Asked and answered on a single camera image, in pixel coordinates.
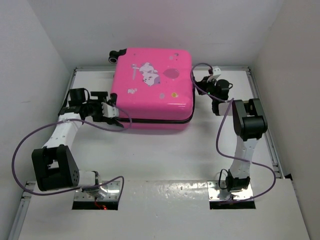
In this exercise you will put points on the metal base plate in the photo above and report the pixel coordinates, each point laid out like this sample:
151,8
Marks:
107,193
217,192

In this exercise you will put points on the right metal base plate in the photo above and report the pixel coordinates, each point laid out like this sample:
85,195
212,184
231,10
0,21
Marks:
217,192

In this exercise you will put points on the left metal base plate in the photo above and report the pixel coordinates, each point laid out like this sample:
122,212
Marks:
107,193

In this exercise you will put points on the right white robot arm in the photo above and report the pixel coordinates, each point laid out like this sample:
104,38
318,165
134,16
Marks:
249,124

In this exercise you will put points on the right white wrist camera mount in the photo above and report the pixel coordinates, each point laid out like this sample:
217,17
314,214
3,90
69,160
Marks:
214,73

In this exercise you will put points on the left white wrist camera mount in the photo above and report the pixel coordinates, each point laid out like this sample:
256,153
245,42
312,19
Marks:
109,111

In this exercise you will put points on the pink suitcase with dark lining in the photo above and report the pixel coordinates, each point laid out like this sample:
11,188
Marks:
152,88

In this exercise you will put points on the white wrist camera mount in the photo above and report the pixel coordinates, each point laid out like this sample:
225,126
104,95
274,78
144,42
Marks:
109,111
214,73

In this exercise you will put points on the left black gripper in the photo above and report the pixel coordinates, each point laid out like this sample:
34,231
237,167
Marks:
101,98

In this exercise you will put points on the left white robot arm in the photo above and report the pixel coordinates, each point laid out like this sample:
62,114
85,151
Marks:
54,165

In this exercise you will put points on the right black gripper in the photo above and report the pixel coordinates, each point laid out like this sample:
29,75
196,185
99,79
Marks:
203,84

